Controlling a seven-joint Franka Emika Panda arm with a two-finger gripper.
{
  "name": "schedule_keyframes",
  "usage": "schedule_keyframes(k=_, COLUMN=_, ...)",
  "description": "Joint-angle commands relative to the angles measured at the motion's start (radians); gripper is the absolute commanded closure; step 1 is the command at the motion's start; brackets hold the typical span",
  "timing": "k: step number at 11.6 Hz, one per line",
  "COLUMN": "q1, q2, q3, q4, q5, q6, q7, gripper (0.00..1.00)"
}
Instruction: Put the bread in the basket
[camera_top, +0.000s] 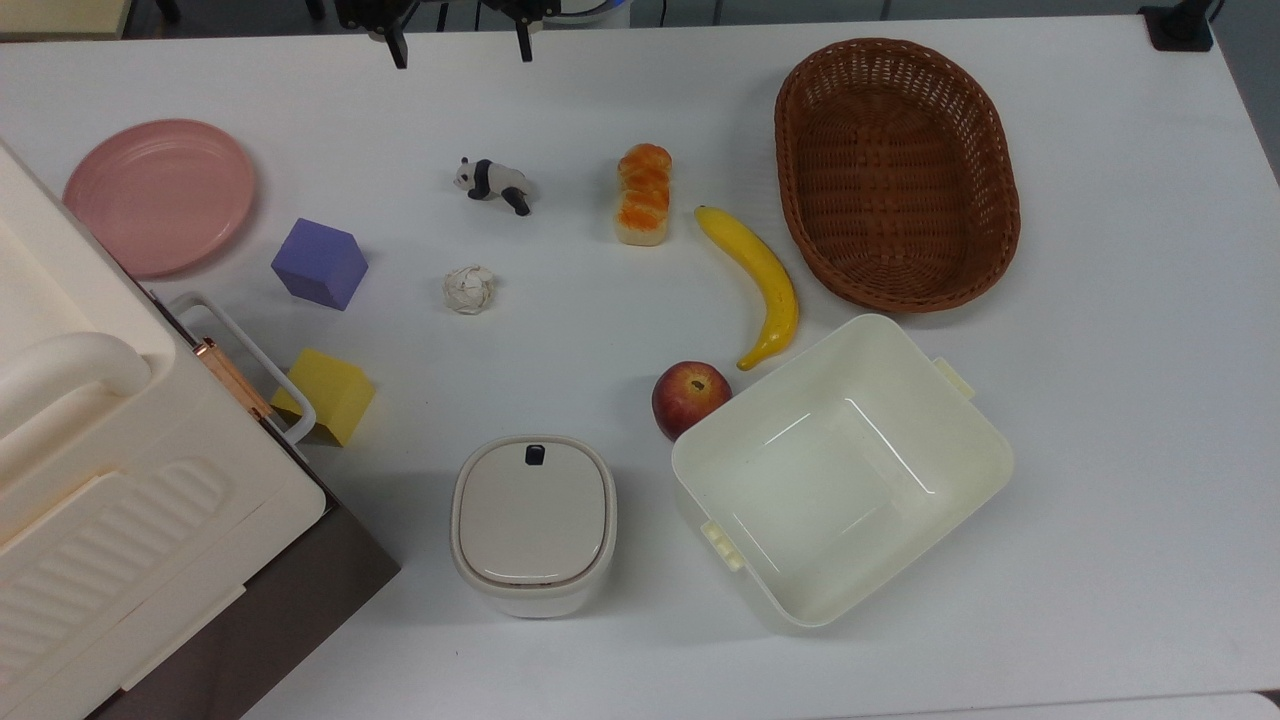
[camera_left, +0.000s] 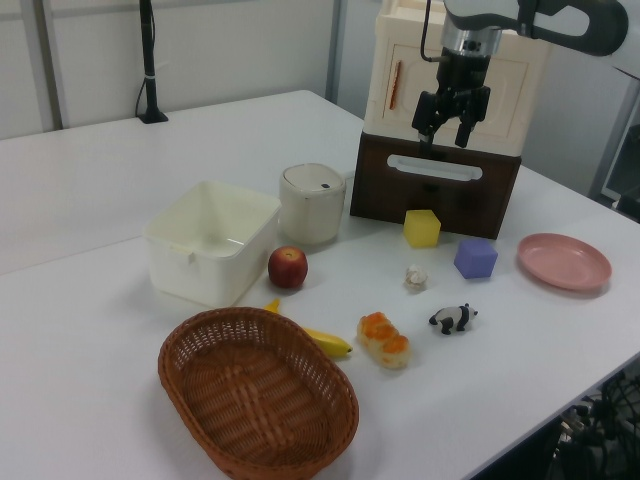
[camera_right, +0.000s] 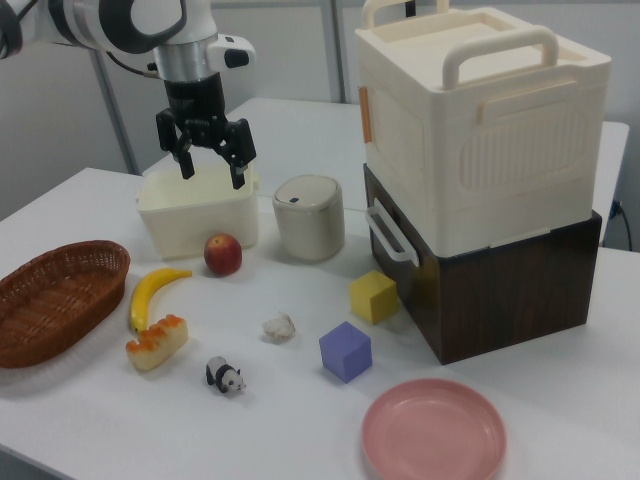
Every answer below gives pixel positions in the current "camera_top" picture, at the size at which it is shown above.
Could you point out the yellow cube block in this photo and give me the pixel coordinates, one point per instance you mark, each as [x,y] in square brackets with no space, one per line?
[335,395]

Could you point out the black camera stand pole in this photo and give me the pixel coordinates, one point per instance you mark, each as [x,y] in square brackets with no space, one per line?
[1178,25]

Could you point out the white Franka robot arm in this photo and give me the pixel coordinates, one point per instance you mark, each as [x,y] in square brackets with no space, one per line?
[600,8]

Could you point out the orange glazed toy bread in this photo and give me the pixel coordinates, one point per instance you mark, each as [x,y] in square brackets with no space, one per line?
[643,195]

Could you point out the purple cube block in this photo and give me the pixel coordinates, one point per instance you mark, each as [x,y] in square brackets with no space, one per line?
[318,262]

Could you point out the red toy apple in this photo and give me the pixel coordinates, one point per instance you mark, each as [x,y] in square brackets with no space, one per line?
[685,395]

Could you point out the yellow toy banana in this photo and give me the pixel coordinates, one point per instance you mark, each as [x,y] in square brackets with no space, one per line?
[765,270]

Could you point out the cream plastic storage bin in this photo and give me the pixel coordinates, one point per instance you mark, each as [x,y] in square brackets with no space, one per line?
[850,480]

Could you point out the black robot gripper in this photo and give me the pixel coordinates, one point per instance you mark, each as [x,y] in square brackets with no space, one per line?
[450,8]

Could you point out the brown wooden cabinet base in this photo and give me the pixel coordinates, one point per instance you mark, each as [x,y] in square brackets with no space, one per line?
[300,590]

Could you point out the pink plastic plate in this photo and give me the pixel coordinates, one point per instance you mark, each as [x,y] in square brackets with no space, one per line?
[160,195]

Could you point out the small white lidded trash can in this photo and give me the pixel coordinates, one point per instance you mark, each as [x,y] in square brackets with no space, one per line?
[532,520]

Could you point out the crumpled white paper ball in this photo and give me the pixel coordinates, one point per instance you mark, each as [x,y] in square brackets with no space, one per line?
[469,290]

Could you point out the brown woven wicker basket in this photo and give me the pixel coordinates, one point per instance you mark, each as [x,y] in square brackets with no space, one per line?
[900,180]

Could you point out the black and white panda figurine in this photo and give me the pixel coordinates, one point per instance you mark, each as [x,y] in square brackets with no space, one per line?
[495,180]

